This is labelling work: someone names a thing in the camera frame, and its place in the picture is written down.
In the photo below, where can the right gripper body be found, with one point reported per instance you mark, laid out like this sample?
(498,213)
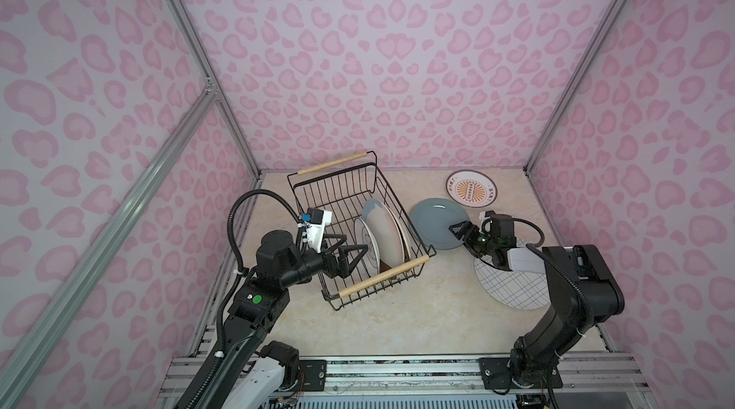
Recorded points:
(479,244)

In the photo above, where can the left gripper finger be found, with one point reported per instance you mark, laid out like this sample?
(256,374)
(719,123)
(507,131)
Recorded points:
(332,241)
(349,257)

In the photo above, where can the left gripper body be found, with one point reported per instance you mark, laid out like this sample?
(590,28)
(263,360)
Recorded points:
(330,267)

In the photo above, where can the grey-blue plate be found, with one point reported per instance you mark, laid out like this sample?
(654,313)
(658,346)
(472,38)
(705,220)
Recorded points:
(432,219)

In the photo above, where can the pastel abstract pattern plate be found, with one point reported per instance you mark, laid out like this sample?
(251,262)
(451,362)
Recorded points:
(386,232)

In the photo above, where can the white plate black rim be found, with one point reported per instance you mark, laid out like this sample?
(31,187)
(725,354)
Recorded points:
(371,261)

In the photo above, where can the white star cartoon plate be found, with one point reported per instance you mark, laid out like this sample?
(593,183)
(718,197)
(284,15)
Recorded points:
(407,254)

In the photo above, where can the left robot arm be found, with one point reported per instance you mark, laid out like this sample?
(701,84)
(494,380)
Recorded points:
(282,261)

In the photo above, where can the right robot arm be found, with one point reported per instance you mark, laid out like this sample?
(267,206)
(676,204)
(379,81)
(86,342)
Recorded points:
(582,290)

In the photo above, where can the white plate orange sunburst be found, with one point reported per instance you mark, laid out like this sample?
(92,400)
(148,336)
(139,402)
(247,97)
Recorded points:
(471,189)

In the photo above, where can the white grid pattern plate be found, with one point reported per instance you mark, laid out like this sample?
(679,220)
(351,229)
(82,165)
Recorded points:
(522,290)

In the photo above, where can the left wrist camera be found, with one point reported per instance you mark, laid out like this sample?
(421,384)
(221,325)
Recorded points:
(312,228)

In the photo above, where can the black wire dish rack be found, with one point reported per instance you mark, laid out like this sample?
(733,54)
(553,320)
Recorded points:
(343,186)

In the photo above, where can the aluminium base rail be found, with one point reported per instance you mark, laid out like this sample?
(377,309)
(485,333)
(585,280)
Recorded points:
(581,380)

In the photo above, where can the aluminium frame strut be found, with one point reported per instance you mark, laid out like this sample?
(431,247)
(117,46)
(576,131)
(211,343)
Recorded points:
(36,347)

